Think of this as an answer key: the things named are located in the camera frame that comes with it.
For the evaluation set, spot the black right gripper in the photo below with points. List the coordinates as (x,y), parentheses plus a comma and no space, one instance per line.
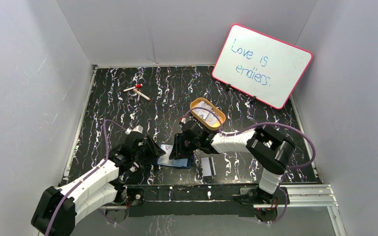
(178,151)

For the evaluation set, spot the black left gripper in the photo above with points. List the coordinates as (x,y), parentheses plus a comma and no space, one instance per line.
(146,148)

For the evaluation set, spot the silver credit card stack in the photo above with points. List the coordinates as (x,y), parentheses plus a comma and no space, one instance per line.
(207,114)

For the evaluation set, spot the blue leather card holder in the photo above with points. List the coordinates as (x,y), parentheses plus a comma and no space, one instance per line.
(165,160)

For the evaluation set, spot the white magnetic stripe card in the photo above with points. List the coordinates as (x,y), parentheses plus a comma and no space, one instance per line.
(208,166)

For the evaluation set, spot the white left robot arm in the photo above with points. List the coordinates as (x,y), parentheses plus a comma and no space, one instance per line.
(60,209)

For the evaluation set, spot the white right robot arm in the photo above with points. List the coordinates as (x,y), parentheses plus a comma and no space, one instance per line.
(267,145)

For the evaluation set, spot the yellow oval tray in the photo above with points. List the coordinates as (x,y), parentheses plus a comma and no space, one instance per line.
(222,116)

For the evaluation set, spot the orange capped marker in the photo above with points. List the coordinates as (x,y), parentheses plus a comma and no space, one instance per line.
(141,94)

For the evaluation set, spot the red capped marker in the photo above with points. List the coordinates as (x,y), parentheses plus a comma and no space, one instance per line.
(134,87)

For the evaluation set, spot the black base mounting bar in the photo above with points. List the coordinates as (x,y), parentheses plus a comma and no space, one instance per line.
(244,200)

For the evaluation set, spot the pink framed whiteboard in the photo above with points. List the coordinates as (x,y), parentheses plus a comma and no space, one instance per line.
(261,66)

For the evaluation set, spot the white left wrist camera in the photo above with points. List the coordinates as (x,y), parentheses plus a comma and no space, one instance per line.
(137,128)

